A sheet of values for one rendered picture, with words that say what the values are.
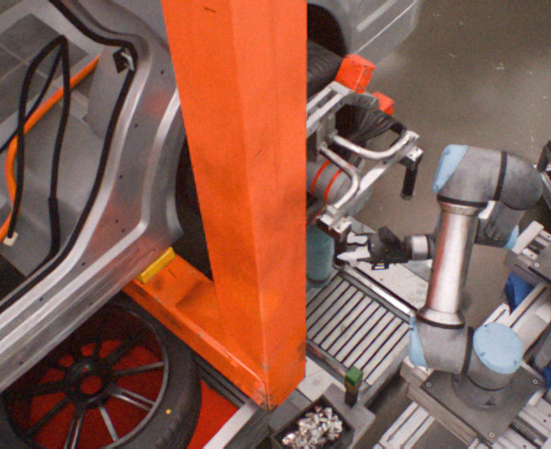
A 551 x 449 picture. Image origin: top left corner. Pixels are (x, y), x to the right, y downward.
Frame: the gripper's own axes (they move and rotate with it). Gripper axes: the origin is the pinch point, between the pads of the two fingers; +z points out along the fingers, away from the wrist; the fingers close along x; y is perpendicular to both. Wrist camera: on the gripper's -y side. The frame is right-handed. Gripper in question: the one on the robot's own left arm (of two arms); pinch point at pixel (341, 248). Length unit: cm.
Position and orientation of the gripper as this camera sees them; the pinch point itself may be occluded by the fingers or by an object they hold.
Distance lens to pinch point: 220.5
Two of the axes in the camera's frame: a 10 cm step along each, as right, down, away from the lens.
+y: 0.3, 5.8, 8.2
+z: -10.0, 0.7, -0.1
